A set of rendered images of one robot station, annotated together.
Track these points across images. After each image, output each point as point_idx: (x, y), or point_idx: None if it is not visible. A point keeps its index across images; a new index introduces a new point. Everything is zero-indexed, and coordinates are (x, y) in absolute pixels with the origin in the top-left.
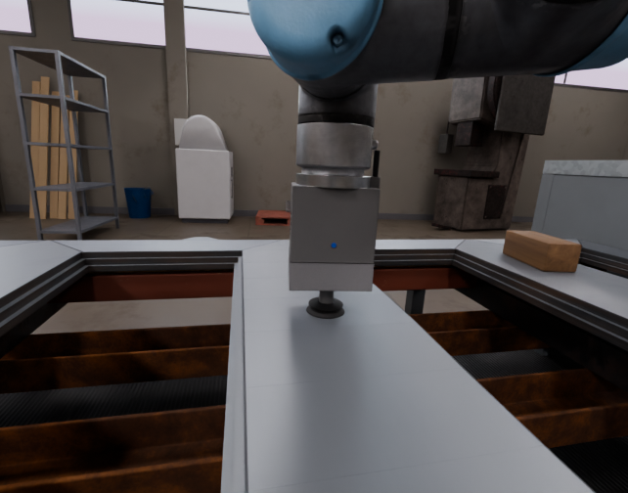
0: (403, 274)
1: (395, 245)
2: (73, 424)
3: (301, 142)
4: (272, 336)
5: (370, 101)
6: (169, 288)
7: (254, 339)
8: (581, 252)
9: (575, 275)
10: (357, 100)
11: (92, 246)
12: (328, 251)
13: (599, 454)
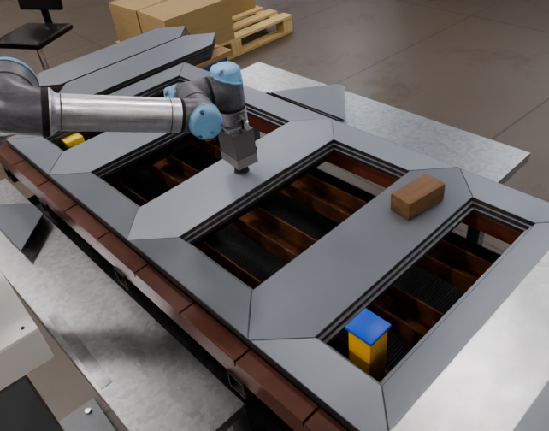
0: (374, 173)
1: (380, 150)
2: (196, 171)
3: None
4: (213, 170)
5: (227, 106)
6: (264, 128)
7: (208, 169)
8: (528, 227)
9: (399, 221)
10: (221, 106)
11: (244, 94)
12: (227, 150)
13: (390, 331)
